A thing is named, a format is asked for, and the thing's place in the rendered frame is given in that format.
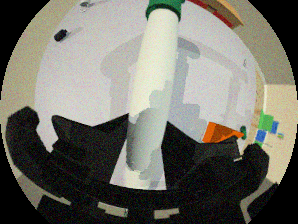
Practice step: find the pale cream cylinder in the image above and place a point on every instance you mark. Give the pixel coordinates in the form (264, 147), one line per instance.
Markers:
(152, 89)

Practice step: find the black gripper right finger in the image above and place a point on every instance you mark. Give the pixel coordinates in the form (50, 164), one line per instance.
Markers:
(182, 154)

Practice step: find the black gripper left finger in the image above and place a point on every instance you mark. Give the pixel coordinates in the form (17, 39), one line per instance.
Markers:
(104, 142)

